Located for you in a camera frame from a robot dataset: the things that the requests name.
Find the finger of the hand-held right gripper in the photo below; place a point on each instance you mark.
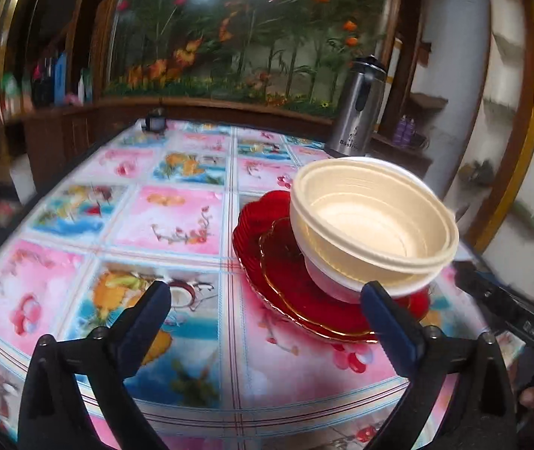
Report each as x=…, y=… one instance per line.
x=487, y=293

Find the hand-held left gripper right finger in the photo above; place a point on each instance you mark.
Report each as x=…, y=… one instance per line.
x=388, y=328

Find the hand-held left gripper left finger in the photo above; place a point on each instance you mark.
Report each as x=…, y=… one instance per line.
x=147, y=318

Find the beige plastic bowl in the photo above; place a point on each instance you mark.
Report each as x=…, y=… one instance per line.
x=444, y=257
x=365, y=215

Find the small gold-rimmed red plate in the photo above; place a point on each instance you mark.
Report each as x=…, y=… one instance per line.
x=285, y=267

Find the printed fruit tablecloth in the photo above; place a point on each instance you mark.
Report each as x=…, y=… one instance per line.
x=178, y=215

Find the purple bottle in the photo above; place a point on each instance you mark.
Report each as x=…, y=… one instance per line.
x=402, y=130
x=411, y=131

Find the gold-trimmed wooden shelf unit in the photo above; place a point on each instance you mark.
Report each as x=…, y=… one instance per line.
x=84, y=33
x=524, y=103

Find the small black jar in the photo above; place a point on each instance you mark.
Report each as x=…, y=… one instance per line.
x=154, y=122

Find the brown wooden cabinet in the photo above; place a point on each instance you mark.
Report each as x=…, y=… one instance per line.
x=84, y=126

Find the stainless steel thermos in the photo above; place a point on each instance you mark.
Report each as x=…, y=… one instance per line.
x=356, y=108

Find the row of assorted bottles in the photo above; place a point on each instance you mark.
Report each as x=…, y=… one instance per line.
x=60, y=79

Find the flower wall mural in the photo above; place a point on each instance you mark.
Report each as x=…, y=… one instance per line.
x=248, y=33

